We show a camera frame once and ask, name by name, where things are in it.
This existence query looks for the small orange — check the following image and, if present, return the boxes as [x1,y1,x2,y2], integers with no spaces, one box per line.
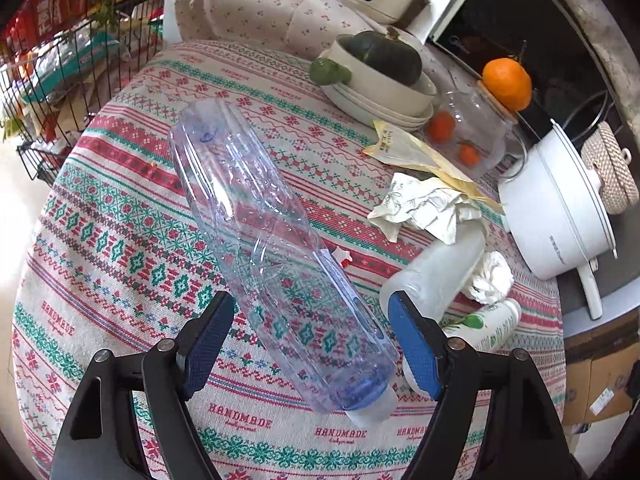
[457,141,482,167]
[429,111,457,142]

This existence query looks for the red packets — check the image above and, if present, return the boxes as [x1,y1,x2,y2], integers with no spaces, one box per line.
[0,0,101,46]

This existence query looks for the large orange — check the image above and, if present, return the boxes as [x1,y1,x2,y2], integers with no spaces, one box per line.
[482,57,532,112]

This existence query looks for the floral white cloth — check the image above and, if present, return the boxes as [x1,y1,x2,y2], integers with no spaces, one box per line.
[172,0,383,61]

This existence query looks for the small green white bottle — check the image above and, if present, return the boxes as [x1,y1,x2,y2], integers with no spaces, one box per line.
[442,297,522,353]

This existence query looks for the cardboard box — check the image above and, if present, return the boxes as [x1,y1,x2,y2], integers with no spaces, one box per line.
[562,345,633,428]

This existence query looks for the cream plate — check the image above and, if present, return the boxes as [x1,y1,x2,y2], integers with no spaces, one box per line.
[320,80,435,122]
[345,105,434,133]

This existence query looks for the teal packet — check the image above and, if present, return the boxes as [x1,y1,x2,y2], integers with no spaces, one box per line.
[30,30,121,91]

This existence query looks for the yellow paper wrapper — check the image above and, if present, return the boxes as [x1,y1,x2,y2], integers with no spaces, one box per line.
[362,120,506,216]

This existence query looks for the glass pot lid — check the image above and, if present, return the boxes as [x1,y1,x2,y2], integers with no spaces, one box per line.
[550,119,619,261]

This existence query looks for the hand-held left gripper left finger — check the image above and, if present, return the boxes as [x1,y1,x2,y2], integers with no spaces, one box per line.
[50,291,236,480]

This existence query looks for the clear plastic bottle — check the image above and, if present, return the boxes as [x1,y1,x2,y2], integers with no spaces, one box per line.
[169,97,401,425]

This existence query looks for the white electric pot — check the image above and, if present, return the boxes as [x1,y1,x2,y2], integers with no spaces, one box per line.
[497,119,619,321]

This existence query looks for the crumpled white paper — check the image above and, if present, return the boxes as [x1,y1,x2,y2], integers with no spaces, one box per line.
[367,172,481,243]

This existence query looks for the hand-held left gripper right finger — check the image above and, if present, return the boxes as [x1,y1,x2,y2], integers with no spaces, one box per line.
[387,290,586,480]

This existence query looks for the small green fruit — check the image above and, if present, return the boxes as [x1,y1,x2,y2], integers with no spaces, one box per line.
[309,57,353,86]

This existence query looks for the patterned red green tablecloth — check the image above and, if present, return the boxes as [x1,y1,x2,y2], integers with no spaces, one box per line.
[11,40,566,480]

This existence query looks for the translucent white bottle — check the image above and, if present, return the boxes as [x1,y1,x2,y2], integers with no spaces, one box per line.
[379,227,487,323]

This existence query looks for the cream bowl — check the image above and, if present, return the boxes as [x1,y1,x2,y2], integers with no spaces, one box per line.
[327,34,437,111]

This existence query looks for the crumpled white tissue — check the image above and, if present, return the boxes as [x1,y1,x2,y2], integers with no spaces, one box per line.
[462,251,515,305]

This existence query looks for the black wire rack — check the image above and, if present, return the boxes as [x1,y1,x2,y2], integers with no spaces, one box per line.
[0,0,176,181]

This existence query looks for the black microwave oven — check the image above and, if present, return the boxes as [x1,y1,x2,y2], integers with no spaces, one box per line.
[407,0,621,136]

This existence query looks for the woven rope trivets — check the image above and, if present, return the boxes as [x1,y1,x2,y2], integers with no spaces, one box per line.
[580,121,640,215]

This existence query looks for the glass jar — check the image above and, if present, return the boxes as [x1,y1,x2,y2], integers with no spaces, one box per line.
[427,82,526,181]

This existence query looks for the dark green pumpkin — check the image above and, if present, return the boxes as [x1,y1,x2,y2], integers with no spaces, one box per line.
[348,27,423,87]

